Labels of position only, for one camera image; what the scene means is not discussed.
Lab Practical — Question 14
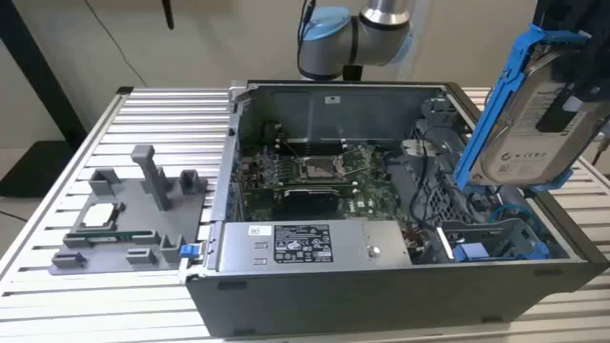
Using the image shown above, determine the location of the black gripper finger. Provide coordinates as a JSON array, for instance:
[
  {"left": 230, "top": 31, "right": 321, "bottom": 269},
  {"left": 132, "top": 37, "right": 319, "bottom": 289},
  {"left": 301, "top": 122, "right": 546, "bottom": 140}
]
[{"left": 536, "top": 83, "right": 582, "bottom": 134}]

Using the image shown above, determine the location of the hard disk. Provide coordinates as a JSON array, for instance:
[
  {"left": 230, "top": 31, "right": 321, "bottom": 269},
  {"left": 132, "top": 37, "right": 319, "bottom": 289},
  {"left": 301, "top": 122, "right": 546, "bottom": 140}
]
[{"left": 451, "top": 23, "right": 610, "bottom": 196}]

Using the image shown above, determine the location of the black disk wire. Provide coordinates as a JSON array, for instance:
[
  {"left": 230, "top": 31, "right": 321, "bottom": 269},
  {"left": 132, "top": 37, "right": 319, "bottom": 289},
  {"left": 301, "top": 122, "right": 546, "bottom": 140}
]
[{"left": 465, "top": 185, "right": 502, "bottom": 219}]

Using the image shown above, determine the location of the blue disk wire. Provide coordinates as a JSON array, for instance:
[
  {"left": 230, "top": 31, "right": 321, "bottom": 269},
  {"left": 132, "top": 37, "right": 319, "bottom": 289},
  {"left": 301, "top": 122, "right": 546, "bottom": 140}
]
[{"left": 490, "top": 202, "right": 532, "bottom": 230}]

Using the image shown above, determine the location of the grey metal disk bay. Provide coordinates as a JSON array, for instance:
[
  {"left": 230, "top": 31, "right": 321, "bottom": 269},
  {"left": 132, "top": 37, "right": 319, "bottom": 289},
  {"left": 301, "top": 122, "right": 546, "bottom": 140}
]
[{"left": 389, "top": 119, "right": 549, "bottom": 264}]

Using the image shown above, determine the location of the black RAM slot row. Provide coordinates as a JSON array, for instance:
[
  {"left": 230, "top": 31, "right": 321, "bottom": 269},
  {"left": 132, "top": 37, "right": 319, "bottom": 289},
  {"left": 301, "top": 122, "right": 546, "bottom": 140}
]
[{"left": 275, "top": 137, "right": 349, "bottom": 158}]

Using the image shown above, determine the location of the metal socket cover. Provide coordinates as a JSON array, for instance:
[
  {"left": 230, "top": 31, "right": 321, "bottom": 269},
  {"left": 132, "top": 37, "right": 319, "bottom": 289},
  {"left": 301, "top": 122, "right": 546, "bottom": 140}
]
[{"left": 335, "top": 146, "right": 375, "bottom": 172}]

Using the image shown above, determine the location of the green motherboard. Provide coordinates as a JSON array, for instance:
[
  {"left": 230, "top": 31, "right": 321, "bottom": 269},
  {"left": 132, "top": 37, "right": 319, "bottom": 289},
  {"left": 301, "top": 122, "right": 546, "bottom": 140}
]
[{"left": 231, "top": 141, "right": 409, "bottom": 222}]

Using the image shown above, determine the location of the CPU socket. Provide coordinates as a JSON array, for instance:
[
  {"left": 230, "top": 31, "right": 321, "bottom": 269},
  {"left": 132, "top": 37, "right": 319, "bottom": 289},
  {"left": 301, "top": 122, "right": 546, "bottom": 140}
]
[{"left": 295, "top": 155, "right": 342, "bottom": 182}]

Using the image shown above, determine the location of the black graphics card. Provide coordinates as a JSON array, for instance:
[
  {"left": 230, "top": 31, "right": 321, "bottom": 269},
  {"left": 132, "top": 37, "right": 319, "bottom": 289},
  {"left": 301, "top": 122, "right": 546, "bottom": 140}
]
[{"left": 247, "top": 184, "right": 358, "bottom": 217}]

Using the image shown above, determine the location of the black open PC case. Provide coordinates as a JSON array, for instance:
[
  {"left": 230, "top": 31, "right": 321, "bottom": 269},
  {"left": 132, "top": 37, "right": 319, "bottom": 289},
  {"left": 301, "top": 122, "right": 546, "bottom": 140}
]
[{"left": 179, "top": 79, "right": 610, "bottom": 339}]

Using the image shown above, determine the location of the silver power supply unit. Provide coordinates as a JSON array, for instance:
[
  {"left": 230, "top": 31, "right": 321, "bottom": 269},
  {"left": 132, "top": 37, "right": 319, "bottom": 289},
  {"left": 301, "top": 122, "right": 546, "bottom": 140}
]
[{"left": 215, "top": 220, "right": 414, "bottom": 273}]

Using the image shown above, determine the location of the black antenna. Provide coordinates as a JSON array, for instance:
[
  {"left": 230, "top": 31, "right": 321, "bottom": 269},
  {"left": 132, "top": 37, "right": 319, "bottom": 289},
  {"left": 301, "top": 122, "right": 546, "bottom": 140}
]
[{"left": 160, "top": 0, "right": 176, "bottom": 31}]

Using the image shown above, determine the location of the grey parts rack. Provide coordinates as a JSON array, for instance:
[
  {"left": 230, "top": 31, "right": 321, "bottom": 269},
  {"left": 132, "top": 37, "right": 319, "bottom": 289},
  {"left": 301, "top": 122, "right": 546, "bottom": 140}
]
[{"left": 48, "top": 144, "right": 211, "bottom": 276}]

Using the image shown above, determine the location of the green RAM stick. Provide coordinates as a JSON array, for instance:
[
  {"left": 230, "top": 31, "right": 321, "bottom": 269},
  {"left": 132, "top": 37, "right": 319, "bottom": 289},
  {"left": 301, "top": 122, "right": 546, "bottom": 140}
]
[{"left": 88, "top": 232, "right": 144, "bottom": 244}]

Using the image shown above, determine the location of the silver CPU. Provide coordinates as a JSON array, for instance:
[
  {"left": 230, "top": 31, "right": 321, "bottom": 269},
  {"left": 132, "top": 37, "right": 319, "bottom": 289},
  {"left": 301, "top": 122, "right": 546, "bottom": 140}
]
[{"left": 79, "top": 203, "right": 120, "bottom": 229}]

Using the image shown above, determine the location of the grey plastic bracket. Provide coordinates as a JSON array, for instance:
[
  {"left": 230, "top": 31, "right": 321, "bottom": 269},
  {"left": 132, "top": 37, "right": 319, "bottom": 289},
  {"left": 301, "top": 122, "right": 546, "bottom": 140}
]
[{"left": 418, "top": 97, "right": 459, "bottom": 129}]

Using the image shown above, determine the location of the coloured power wire bundle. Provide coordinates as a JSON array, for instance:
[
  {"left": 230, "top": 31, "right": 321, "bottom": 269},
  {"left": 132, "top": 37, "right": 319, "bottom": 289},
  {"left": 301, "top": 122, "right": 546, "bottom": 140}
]
[{"left": 399, "top": 223, "right": 433, "bottom": 257}]

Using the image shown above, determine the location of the black arm joint cable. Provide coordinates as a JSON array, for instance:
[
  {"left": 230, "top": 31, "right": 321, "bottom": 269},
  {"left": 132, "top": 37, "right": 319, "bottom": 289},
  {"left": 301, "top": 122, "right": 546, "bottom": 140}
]
[{"left": 298, "top": 0, "right": 318, "bottom": 46}]

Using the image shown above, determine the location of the thin wall cable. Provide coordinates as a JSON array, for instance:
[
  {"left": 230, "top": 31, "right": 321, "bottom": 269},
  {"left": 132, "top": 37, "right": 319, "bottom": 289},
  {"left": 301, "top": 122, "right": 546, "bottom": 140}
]
[{"left": 83, "top": 0, "right": 148, "bottom": 89}]

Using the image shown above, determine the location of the black desk post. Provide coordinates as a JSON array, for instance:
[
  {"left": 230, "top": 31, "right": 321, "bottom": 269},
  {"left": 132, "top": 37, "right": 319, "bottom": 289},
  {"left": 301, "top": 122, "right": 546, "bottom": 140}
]
[{"left": 0, "top": 0, "right": 90, "bottom": 147}]

